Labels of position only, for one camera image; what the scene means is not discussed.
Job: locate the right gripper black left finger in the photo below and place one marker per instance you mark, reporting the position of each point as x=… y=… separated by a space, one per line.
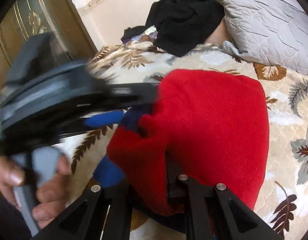
x=99 y=213

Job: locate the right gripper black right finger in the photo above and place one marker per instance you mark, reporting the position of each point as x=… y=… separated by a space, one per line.
x=210 y=212

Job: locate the red and blue knit sweater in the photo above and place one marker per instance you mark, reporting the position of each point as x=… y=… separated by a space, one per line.
x=213 y=125

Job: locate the small purple clothes pile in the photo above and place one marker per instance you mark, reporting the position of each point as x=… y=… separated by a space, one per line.
x=141 y=36

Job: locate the person left hand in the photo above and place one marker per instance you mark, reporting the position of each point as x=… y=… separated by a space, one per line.
x=52 y=196

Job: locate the wooden glass wardrobe door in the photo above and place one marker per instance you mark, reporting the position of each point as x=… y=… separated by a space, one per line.
x=26 y=18

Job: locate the leaf pattern fleece blanket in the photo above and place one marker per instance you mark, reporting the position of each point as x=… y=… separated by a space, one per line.
x=283 y=199

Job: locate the black garment pile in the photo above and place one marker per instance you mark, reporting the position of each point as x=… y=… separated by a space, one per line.
x=181 y=24

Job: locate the grey quilted pillow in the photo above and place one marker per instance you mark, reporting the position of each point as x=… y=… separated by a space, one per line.
x=269 y=32

